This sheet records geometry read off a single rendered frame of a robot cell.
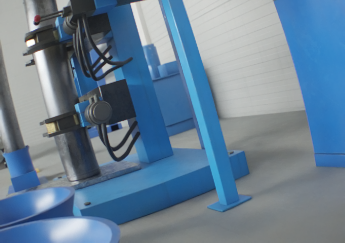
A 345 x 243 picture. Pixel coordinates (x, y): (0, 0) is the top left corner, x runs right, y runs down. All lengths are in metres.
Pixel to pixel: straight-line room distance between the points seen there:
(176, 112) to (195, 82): 3.03
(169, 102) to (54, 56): 2.40
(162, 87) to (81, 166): 2.36
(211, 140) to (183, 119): 3.04
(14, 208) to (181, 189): 1.09
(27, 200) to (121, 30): 1.69
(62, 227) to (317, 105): 1.30
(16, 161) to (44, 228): 3.02
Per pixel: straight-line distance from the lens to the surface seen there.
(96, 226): 0.50
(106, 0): 1.85
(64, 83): 2.32
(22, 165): 3.59
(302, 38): 1.64
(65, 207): 0.69
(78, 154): 2.31
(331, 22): 1.50
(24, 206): 0.90
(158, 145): 2.43
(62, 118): 2.09
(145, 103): 2.41
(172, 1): 1.56
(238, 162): 1.98
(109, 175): 2.26
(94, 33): 2.15
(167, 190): 1.83
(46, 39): 2.14
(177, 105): 4.55
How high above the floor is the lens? 0.50
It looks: 3 degrees down
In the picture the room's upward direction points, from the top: 16 degrees counter-clockwise
